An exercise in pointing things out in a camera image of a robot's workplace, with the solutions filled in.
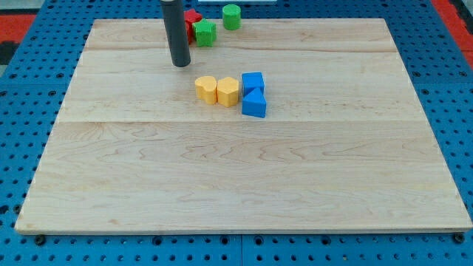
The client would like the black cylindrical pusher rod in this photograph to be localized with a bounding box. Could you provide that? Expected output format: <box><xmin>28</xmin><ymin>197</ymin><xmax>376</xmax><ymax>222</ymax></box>
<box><xmin>160</xmin><ymin>0</ymin><xmax>191</xmax><ymax>67</ymax></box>

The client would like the blue cube block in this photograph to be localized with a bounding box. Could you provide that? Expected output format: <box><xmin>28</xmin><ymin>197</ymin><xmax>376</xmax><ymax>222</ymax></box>
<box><xmin>242</xmin><ymin>72</ymin><xmax>265</xmax><ymax>96</ymax></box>

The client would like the green cylinder block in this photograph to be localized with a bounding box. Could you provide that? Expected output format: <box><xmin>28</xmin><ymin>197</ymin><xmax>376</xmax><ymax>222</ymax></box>
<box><xmin>222</xmin><ymin>4</ymin><xmax>241</xmax><ymax>30</ymax></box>

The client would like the red star block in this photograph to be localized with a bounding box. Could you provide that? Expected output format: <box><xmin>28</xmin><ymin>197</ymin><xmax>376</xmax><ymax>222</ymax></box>
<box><xmin>184</xmin><ymin>9</ymin><xmax>203</xmax><ymax>44</ymax></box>

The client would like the green star block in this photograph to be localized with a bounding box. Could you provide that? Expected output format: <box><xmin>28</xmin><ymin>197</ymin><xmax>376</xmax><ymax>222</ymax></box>
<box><xmin>192</xmin><ymin>18</ymin><xmax>217</xmax><ymax>47</ymax></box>

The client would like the blue triangle block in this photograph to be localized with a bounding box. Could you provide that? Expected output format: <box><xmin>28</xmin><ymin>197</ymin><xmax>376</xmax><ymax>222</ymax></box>
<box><xmin>242</xmin><ymin>88</ymin><xmax>267</xmax><ymax>118</ymax></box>

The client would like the light wooden board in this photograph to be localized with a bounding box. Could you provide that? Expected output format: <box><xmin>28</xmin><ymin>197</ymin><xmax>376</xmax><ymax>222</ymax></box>
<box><xmin>15</xmin><ymin>18</ymin><xmax>472</xmax><ymax>235</ymax></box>

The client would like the yellow heart block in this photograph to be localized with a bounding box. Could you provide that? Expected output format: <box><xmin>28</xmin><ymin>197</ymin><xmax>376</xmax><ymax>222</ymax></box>
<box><xmin>194</xmin><ymin>76</ymin><xmax>217</xmax><ymax>105</ymax></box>

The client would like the yellow hexagon block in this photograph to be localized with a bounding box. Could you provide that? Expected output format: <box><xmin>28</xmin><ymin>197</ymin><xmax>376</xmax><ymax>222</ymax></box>
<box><xmin>217</xmin><ymin>77</ymin><xmax>239</xmax><ymax>107</ymax></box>

